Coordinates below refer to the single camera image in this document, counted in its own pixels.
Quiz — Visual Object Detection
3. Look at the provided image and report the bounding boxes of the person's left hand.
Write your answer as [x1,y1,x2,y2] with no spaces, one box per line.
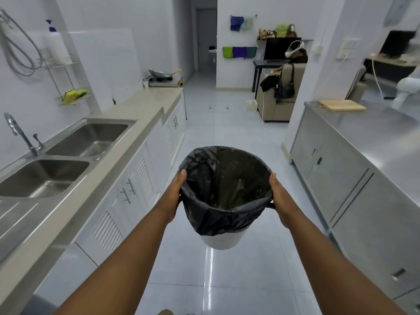
[157,169,187,225]

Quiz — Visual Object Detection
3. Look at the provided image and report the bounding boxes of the person's right hand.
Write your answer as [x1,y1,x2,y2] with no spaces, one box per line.
[269,173,304,229]

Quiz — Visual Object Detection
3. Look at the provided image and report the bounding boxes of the black trash bag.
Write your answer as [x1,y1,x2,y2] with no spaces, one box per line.
[178,146,275,236]

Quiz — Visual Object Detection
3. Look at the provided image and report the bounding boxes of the white trash bin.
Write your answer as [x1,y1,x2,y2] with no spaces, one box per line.
[199,226,250,250]

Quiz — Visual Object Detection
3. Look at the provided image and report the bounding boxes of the person's right forearm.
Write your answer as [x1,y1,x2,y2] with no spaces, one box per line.
[285,206,407,315]

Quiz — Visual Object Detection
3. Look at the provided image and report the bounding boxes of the person's left forearm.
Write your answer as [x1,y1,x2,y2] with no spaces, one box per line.
[54,210,174,315]

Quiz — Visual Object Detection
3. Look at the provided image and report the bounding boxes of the white louvered base cabinets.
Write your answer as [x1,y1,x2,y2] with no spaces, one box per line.
[75,95,187,267]

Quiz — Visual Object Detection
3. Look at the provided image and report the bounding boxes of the beige armchair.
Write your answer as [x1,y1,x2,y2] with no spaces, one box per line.
[256,63,308,123]

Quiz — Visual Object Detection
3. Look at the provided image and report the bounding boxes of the stainless steel cabinet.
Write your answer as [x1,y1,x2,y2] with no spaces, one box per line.
[289,101,420,315]

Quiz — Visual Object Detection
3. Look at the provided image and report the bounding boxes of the black handbag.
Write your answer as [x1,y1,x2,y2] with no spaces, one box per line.
[274,63,296,100]

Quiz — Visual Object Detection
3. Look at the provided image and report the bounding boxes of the portable gas stove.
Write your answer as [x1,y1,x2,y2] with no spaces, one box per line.
[148,77,184,88]

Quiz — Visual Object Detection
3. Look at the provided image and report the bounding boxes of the wooden cutting board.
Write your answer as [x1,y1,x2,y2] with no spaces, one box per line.
[318,100,367,112]

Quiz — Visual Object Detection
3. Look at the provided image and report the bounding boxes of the metal frying pan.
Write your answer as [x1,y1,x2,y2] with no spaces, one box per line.
[149,69,182,80]

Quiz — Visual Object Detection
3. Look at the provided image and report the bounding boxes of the black desk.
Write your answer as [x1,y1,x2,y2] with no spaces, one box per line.
[252,59,289,93]

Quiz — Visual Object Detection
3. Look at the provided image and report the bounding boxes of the stainless steel double sink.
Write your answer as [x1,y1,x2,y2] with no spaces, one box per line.
[0,118,138,259]

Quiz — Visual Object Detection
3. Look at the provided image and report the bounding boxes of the white backsplash panel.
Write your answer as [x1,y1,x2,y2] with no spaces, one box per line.
[68,28,145,112]

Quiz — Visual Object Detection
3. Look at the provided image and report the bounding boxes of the black monitor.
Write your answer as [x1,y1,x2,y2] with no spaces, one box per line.
[263,37,302,61]

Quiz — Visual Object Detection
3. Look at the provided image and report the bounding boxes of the yellow green sponge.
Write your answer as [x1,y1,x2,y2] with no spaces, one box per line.
[62,89,88,105]

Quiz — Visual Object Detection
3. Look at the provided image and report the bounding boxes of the white headset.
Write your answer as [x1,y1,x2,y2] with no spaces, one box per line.
[284,40,306,58]

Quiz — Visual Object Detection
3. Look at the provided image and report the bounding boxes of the grey door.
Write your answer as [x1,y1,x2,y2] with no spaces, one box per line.
[196,8,218,73]

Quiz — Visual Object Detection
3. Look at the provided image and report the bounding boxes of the chrome sink faucet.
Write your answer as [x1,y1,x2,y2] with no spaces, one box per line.
[4,112,45,157]

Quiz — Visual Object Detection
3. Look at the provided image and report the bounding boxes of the wooden desk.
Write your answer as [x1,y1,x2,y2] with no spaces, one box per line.
[364,52,420,95]

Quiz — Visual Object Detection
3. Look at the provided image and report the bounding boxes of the white spray bottle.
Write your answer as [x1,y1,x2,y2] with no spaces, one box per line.
[45,19,72,65]

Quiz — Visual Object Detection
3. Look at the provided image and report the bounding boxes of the black computer screen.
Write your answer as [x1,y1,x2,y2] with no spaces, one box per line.
[380,30,417,58]

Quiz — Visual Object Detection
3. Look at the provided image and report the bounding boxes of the wire wall rack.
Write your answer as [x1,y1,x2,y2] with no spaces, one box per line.
[43,56,92,106]

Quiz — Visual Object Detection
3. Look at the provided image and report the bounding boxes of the white wall socket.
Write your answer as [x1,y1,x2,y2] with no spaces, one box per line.
[337,37,361,60]

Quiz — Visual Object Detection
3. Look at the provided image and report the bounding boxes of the grey hose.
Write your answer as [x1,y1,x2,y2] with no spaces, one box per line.
[0,8,45,76]

